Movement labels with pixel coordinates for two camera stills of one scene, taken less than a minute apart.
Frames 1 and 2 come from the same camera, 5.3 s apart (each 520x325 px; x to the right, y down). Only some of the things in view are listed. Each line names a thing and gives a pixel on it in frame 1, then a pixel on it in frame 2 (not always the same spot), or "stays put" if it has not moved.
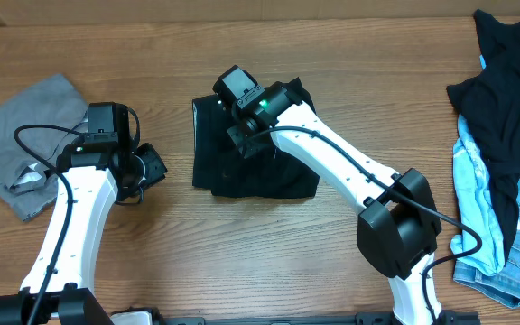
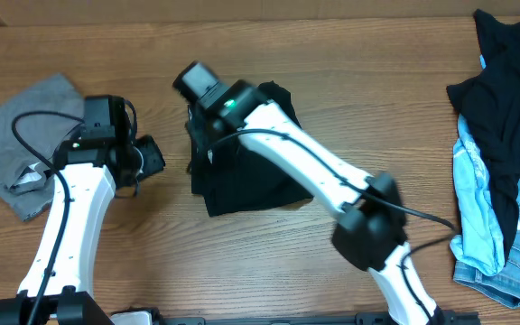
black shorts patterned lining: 300,91 to 229,177
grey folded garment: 23,183 stays put
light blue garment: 476,203 stays put
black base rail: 448,318 stays put
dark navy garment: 501,104 stays put
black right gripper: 240,136 to 198,125
